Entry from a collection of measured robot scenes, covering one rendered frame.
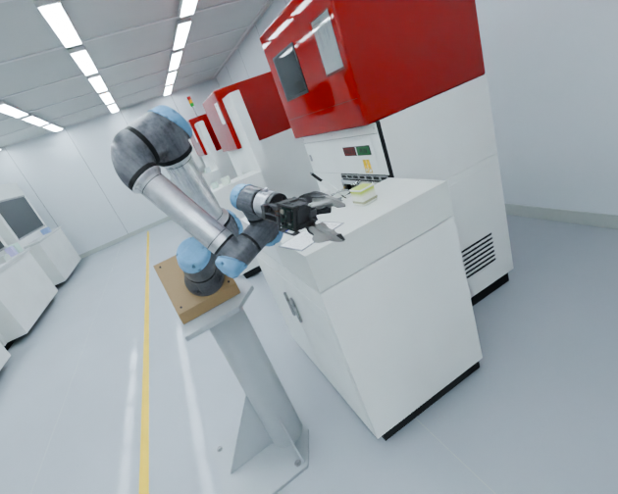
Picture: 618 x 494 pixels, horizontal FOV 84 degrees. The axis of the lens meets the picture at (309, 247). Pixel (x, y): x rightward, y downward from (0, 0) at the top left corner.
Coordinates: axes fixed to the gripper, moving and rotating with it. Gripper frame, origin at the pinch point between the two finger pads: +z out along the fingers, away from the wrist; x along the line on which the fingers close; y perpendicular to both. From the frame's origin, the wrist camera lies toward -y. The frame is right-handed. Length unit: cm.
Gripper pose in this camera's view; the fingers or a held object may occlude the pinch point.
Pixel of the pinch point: (342, 221)
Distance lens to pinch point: 77.1
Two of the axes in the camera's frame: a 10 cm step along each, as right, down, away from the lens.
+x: -0.3, -9.0, -4.3
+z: 7.4, 2.7, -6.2
